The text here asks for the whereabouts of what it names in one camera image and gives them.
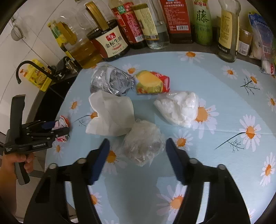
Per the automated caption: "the black curved faucet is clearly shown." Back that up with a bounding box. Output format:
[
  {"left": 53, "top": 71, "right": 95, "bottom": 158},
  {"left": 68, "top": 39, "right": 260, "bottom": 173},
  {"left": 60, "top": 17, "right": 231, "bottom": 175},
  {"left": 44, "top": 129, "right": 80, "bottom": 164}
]
[{"left": 15, "top": 60, "right": 58, "bottom": 84}]

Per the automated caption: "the small brown sauce jar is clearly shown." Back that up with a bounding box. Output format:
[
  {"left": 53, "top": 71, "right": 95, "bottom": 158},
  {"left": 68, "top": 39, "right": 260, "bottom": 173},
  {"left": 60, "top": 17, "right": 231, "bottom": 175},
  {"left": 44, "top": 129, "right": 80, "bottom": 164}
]
[{"left": 238, "top": 28, "right": 253, "bottom": 56}]

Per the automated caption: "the large cooking oil jug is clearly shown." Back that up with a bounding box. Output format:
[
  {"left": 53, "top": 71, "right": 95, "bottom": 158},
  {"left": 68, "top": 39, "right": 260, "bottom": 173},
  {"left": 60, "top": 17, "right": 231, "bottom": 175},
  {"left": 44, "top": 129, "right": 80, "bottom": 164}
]
[{"left": 56, "top": 9, "right": 102, "bottom": 69}]

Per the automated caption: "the orange red snack packet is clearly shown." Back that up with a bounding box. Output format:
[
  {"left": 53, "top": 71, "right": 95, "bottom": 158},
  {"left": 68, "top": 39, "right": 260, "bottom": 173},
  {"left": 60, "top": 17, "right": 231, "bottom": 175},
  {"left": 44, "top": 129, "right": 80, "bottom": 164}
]
[{"left": 135, "top": 70, "right": 170, "bottom": 95}]

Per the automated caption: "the person's left hand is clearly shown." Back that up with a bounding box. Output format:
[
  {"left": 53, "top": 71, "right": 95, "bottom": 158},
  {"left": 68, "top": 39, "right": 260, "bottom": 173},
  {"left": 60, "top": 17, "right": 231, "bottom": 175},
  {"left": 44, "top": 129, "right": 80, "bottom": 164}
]
[{"left": 1, "top": 153, "right": 35, "bottom": 190}]

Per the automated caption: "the green label oil bottle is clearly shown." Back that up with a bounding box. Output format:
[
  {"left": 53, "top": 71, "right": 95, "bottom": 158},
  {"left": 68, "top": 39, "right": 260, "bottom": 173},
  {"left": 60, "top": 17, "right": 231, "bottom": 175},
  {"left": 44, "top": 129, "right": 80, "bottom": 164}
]
[{"left": 193, "top": 1, "right": 212, "bottom": 46}]

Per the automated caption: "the white tissue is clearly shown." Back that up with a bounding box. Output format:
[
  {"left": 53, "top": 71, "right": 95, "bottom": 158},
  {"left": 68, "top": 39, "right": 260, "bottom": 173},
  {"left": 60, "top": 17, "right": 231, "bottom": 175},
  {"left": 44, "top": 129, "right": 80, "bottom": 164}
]
[{"left": 154, "top": 91, "right": 198, "bottom": 128}]

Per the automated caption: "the clear plastic bag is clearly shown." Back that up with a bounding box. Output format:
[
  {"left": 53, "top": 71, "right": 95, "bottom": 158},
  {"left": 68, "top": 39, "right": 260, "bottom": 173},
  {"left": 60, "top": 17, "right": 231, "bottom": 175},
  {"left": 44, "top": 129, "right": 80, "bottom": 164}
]
[{"left": 122, "top": 119, "right": 165, "bottom": 167}]

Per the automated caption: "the small white red packet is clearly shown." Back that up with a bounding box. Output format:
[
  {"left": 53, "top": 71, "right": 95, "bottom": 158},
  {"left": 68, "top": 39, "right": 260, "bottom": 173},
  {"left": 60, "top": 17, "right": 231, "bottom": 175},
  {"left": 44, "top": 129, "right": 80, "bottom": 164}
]
[{"left": 261, "top": 60, "right": 275, "bottom": 75}]

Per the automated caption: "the slim gold cap bottle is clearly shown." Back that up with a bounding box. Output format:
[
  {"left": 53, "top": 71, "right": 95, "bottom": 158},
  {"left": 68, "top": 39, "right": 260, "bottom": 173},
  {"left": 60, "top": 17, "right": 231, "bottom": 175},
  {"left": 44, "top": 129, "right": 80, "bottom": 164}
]
[{"left": 218, "top": 0, "right": 241, "bottom": 63}]

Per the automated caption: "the small green yellow bottle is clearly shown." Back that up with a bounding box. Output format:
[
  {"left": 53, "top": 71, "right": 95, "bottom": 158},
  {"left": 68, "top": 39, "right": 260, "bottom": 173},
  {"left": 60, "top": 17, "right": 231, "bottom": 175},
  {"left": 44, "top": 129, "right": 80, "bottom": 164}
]
[{"left": 47, "top": 20, "right": 71, "bottom": 57}]

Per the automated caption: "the hanging metal strainer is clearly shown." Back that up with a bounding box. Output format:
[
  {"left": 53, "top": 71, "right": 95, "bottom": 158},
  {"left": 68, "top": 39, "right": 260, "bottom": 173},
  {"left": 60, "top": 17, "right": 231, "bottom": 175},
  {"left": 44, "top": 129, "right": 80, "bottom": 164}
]
[{"left": 11, "top": 17, "right": 26, "bottom": 42}]

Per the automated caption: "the blue plastic food bag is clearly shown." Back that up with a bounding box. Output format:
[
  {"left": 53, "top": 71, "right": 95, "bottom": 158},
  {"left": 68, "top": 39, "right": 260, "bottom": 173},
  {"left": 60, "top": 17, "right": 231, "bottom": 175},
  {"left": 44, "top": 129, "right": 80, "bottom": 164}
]
[{"left": 248, "top": 12, "right": 273, "bottom": 62}]

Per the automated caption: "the yellow box carton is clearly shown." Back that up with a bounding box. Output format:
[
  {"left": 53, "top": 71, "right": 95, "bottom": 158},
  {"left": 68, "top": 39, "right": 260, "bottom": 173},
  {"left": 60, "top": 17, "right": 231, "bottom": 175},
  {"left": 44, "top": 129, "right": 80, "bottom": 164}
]
[{"left": 19, "top": 64, "right": 52, "bottom": 92}]

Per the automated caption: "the silver foil bag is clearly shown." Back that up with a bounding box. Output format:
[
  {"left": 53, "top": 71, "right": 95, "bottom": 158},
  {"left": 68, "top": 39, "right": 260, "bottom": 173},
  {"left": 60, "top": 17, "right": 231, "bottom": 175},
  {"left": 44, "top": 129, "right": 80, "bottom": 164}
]
[{"left": 90, "top": 64, "right": 135, "bottom": 96}]

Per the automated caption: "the clear yellow cap bottle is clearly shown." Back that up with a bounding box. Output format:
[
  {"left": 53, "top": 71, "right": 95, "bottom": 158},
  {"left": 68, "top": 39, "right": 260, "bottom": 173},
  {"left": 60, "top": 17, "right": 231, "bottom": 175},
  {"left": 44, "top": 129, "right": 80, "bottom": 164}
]
[{"left": 132, "top": 0, "right": 169, "bottom": 50}]

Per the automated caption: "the red label gold cap bottle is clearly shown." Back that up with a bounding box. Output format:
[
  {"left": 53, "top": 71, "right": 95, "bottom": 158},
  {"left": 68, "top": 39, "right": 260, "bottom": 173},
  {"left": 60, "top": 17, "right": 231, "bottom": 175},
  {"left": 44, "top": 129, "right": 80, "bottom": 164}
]
[{"left": 160, "top": 0, "right": 192, "bottom": 44}]

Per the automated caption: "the white paper napkin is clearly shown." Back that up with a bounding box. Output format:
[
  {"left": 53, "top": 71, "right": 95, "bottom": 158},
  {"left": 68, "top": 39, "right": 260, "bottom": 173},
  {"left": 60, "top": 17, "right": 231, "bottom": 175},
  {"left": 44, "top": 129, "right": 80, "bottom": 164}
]
[{"left": 86, "top": 90, "right": 135, "bottom": 136}]

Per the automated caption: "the dark soy sauce jug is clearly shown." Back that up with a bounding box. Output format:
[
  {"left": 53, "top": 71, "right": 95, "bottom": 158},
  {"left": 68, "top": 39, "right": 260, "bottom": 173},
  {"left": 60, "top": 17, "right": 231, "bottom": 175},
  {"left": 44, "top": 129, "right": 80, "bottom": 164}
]
[{"left": 84, "top": 1, "right": 130, "bottom": 62}]

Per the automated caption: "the pink red wrapper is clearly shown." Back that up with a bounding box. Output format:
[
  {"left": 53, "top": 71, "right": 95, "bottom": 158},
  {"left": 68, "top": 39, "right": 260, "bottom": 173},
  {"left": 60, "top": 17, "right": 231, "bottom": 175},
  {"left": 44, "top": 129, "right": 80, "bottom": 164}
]
[{"left": 52, "top": 115, "right": 70, "bottom": 142}]

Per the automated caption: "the red label vinegar bottle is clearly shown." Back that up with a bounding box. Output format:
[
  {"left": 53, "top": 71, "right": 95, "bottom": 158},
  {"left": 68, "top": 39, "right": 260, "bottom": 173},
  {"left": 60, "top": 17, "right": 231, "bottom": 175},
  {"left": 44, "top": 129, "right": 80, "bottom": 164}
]
[{"left": 108, "top": 0, "right": 147, "bottom": 49}]

